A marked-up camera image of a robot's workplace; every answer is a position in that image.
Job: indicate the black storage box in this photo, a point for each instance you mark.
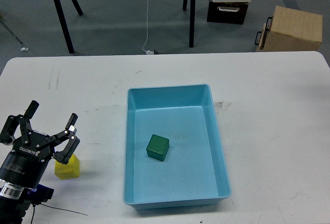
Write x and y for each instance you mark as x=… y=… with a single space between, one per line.
x=227 y=12

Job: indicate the yellow wooden block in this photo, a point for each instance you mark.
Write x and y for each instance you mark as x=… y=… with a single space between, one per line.
x=70 y=170

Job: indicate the grey tripod leg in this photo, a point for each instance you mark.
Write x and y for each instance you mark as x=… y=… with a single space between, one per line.
x=11 y=32

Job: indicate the green wooden block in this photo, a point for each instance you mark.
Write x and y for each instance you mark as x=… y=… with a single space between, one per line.
x=158 y=147

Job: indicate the light wooden box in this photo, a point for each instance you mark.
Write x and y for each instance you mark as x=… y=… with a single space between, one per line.
x=290 y=30

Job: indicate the black right table legs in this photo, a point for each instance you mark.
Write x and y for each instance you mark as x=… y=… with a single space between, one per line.
x=191 y=20

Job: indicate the black table legs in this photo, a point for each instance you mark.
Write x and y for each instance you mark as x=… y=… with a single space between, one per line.
x=63 y=22
x=191 y=20

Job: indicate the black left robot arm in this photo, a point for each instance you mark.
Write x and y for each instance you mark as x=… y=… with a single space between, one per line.
x=15 y=200

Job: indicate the black left table legs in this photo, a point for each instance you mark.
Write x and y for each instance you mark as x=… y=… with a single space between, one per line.
x=63 y=22

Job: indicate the blue plastic tray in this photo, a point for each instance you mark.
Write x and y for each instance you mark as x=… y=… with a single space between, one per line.
x=194 y=171

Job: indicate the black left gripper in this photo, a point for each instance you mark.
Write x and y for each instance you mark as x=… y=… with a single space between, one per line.
x=27 y=161

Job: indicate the white plug adapter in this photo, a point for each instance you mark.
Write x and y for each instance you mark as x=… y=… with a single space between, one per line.
x=153 y=52

